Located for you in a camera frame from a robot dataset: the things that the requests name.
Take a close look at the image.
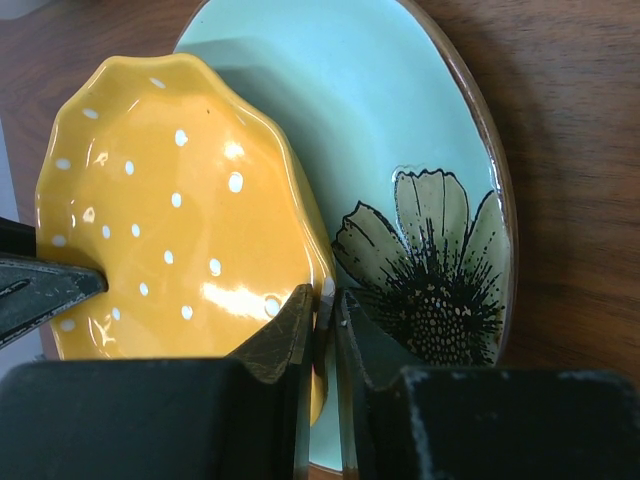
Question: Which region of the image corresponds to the yellow dotted scalloped plate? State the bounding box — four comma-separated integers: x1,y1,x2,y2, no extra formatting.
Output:
34,52,337,426

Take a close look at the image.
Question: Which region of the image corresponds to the mint floral plate on table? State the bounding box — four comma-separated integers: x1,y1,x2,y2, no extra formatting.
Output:
172,0,520,472

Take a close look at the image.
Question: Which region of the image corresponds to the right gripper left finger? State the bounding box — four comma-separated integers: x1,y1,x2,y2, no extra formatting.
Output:
1,285,313,479

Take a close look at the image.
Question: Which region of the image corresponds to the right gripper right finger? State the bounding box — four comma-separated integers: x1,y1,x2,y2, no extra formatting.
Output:
334,290,639,479

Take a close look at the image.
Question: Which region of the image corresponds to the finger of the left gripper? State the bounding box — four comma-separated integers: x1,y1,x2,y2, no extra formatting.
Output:
1,253,108,345

